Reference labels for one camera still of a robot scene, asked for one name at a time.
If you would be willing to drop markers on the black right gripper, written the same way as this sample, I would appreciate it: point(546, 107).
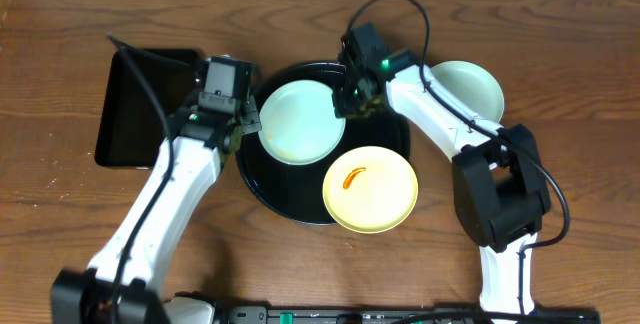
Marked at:
point(351, 102)

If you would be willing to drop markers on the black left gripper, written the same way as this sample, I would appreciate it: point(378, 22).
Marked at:
point(248, 121)

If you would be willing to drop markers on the mint plate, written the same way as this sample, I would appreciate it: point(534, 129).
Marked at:
point(474, 86)
point(299, 125)

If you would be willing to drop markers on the yellow plate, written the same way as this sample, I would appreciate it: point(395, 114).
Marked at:
point(370, 190)

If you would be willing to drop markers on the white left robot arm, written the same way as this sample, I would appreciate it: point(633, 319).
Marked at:
point(124, 280)

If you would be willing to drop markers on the black rectangular water tray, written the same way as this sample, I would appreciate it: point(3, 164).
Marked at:
point(130, 131)

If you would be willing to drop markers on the black round tray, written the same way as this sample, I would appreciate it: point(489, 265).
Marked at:
point(295, 192)

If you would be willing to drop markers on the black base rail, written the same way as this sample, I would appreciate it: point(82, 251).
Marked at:
point(451, 315)

